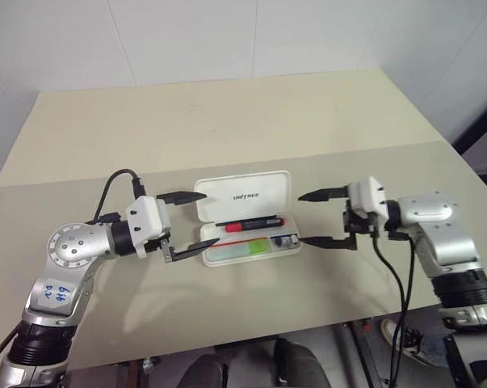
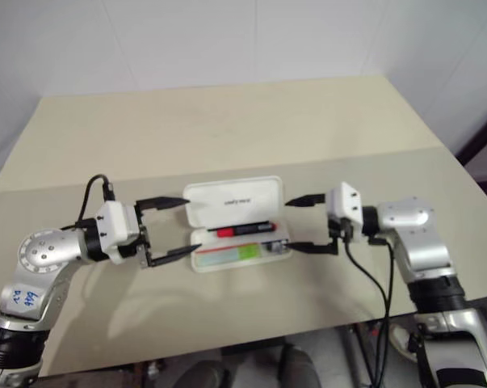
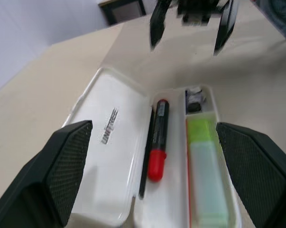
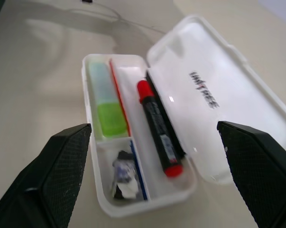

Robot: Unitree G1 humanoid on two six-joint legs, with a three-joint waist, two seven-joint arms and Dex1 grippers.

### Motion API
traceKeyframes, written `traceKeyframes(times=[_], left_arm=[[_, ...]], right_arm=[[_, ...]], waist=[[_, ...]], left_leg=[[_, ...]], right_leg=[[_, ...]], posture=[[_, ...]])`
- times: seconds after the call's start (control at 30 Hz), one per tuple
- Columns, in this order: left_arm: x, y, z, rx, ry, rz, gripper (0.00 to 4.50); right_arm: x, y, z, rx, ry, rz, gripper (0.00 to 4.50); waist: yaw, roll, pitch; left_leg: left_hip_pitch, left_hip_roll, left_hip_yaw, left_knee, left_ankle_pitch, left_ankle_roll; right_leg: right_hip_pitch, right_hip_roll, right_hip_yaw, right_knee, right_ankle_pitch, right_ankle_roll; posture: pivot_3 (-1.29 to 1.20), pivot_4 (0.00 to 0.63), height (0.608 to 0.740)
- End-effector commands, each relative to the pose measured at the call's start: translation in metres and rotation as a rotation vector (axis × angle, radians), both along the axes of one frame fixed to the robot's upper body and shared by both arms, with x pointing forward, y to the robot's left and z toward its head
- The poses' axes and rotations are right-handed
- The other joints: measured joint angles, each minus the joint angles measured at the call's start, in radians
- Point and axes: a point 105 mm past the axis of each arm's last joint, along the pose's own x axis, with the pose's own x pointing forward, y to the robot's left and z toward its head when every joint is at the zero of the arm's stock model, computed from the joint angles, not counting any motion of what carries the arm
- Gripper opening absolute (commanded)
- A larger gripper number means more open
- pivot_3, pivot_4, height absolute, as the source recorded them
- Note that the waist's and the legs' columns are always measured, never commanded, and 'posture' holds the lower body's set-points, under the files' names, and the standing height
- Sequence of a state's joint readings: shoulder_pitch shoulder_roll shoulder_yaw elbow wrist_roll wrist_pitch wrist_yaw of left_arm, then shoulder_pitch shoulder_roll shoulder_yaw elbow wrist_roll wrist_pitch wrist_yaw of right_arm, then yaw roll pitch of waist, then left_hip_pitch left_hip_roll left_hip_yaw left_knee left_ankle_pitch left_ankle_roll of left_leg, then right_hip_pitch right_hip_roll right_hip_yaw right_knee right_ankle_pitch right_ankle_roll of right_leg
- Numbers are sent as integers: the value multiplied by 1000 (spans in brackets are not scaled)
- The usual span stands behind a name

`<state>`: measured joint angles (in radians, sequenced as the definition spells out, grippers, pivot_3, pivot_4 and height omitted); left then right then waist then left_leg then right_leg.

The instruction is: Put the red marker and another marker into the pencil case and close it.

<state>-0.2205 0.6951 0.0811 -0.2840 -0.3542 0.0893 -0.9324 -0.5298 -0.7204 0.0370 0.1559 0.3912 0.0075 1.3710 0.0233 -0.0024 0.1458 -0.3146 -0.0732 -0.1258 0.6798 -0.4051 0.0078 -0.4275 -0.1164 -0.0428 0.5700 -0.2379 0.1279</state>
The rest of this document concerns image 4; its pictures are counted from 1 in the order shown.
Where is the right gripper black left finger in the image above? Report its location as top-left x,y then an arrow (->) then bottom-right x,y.
0,123 -> 92,228

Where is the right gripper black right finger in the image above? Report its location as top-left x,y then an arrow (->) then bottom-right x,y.
216,120 -> 286,228

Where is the green capped highlighter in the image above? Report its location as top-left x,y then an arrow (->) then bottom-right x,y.
88,61 -> 128,139

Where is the black marker with red cap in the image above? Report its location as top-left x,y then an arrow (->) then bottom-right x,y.
136,80 -> 184,179

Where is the red and blue pen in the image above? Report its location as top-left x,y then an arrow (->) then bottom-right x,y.
108,58 -> 148,201

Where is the white plastic pencil case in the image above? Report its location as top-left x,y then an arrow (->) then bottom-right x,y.
81,14 -> 286,218

